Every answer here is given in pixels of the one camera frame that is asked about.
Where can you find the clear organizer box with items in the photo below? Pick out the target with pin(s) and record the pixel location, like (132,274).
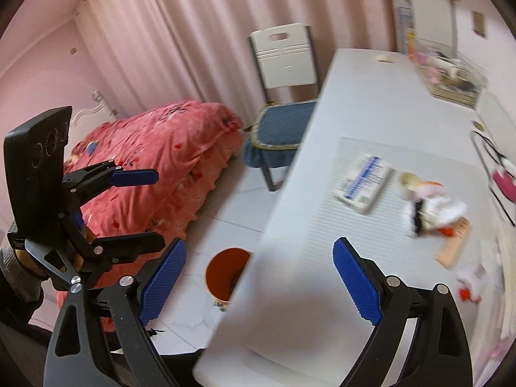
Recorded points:
(448,75)

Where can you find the red floral bed quilt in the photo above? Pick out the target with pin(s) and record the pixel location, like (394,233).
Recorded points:
(188,143)

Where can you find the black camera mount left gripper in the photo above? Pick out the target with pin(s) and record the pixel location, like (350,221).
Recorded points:
(34,169)

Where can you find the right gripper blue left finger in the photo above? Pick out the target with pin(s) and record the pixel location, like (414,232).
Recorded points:
(157,279)

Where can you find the white plush toy red trim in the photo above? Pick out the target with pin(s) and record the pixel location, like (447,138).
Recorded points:
(431,209)

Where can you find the beige tape roll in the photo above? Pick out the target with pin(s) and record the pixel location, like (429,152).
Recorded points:
(408,182)

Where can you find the pink white mini iron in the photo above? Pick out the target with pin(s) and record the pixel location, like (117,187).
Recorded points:
(504,177)

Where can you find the white ribbed desk mat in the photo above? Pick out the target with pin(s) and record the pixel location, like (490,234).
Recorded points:
(380,234)

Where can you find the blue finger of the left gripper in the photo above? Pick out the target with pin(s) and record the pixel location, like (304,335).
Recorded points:
(87,183)

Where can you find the orange trash bin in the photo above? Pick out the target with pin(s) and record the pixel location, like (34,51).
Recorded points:
(223,273)

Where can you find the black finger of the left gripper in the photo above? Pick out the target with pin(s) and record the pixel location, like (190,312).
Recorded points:
(125,247)

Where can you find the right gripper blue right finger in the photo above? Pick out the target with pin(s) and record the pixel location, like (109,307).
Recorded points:
(358,280)

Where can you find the white blue medicine box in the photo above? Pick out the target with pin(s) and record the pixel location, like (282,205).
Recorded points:
(361,186)

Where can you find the small white paper scrap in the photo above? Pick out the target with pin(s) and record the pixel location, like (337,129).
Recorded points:
(387,58)

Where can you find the pink curtain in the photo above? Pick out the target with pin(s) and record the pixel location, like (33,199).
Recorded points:
(154,52)

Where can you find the tan mint box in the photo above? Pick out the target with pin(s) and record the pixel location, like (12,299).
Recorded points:
(453,243)

